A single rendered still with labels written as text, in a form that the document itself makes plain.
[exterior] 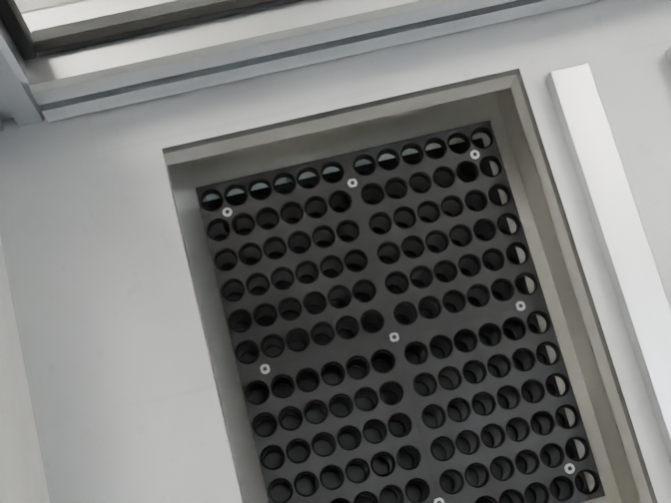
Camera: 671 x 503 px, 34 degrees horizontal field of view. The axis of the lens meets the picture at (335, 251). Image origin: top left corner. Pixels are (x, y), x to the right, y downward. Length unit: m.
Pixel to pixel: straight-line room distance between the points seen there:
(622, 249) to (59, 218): 0.29
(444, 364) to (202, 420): 0.14
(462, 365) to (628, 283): 0.10
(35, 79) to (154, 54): 0.06
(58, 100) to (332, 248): 0.17
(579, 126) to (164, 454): 0.28
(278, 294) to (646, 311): 0.20
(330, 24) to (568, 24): 0.14
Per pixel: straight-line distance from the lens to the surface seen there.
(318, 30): 0.58
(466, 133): 0.66
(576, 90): 0.62
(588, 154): 0.61
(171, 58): 0.57
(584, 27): 0.65
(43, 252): 0.60
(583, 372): 0.70
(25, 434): 0.55
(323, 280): 0.62
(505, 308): 0.63
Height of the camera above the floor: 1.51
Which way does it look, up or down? 75 degrees down
